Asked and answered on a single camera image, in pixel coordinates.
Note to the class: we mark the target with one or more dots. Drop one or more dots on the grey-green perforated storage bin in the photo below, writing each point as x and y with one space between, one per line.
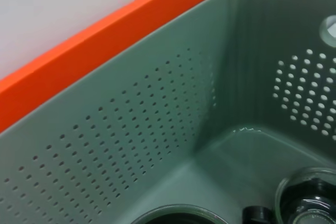
157 129

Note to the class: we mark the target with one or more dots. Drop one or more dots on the glass teacup black sleeve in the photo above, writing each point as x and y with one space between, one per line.
309 203
173 216

